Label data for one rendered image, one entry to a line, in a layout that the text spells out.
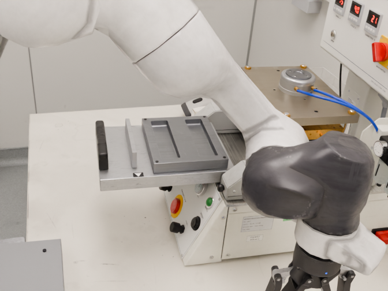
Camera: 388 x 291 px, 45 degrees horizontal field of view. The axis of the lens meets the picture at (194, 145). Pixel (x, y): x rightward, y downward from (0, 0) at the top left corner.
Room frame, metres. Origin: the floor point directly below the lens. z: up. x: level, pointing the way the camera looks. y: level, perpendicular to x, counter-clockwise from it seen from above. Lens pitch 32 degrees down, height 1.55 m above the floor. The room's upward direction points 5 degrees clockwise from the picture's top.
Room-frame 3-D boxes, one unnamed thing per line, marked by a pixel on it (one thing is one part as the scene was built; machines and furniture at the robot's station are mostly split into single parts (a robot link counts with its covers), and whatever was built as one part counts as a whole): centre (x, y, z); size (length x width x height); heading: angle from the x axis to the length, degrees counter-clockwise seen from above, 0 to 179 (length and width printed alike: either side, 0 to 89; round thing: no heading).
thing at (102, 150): (0.88, 0.21, 0.99); 0.15 x 0.02 x 0.04; 15
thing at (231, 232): (0.97, -0.22, 0.84); 0.53 x 0.37 x 0.17; 105
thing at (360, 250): (0.53, -0.23, 1.08); 0.13 x 0.12 x 0.05; 9
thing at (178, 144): (0.93, 0.03, 0.98); 0.20 x 0.17 x 0.03; 15
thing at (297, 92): (0.98, -0.26, 1.08); 0.31 x 0.24 x 0.13; 15
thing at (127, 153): (0.91, 0.07, 0.97); 0.30 x 0.22 x 0.08; 105
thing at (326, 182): (0.55, -0.16, 1.17); 0.18 x 0.10 x 0.13; 83
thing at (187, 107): (1.49, -0.04, 0.79); 0.20 x 0.08 x 0.08; 109
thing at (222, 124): (1.11, -0.12, 0.97); 0.25 x 0.05 x 0.07; 105
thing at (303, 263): (0.55, -0.21, 1.01); 0.08 x 0.08 x 0.09
